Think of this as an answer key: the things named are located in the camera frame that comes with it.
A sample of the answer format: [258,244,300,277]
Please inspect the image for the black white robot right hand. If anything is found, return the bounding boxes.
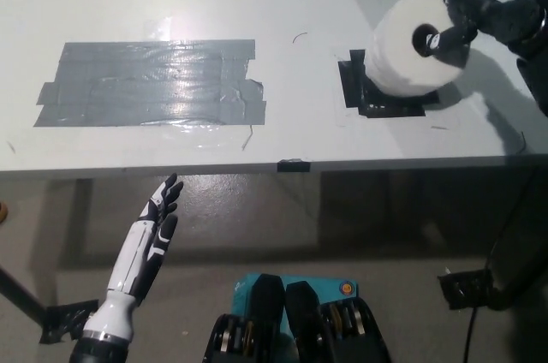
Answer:
[425,0,548,57]

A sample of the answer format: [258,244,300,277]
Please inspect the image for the grey upright table leg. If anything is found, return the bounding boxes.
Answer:
[74,178,95,255]

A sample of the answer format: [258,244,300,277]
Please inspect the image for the grey duct tape patch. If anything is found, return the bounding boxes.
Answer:
[32,39,267,128]

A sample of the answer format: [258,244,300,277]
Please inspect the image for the black floor tape patch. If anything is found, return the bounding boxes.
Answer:
[39,299,100,345]
[437,271,494,311]

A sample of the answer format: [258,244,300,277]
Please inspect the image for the black teal robot torso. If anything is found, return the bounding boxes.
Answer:
[204,273,389,363]

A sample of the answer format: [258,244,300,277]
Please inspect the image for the black floor cable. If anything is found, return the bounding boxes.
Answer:
[464,306,485,363]

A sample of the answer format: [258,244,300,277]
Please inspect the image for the small black tape strip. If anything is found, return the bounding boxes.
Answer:
[277,158,312,174]

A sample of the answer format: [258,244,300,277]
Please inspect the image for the black tape square patch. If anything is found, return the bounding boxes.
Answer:
[337,49,441,120]

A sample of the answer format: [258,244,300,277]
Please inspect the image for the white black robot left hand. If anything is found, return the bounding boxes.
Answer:
[104,173,185,306]

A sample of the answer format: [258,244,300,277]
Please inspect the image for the white toilet paper roll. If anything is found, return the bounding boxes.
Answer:
[363,0,470,98]

